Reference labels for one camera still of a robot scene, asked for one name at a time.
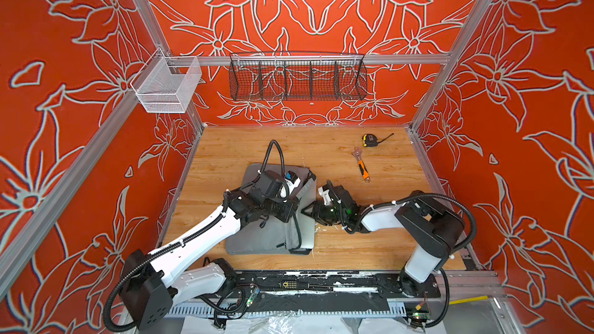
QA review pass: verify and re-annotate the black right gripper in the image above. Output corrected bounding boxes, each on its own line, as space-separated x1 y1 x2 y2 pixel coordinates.
302 199 350 224

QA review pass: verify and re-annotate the grey zippered laptop bag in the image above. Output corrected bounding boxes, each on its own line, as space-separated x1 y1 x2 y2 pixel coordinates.
225 165 317 255

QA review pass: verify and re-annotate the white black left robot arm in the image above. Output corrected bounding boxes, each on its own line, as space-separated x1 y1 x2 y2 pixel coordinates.
102 162 306 332

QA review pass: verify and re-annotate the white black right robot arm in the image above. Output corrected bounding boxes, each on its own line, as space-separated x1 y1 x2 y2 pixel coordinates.
301 182 477 298

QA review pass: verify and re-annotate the yellow black tape measure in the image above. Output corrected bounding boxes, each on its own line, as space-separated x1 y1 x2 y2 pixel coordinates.
362 133 394 148

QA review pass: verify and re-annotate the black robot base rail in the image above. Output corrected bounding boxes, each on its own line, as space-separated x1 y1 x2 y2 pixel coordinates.
193 268 442 300

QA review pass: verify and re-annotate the black wire wall basket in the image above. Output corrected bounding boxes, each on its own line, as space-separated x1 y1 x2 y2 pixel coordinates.
229 51 368 102

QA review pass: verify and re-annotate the white wire mesh basket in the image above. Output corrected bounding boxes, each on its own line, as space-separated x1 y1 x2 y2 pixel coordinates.
131 49 202 114

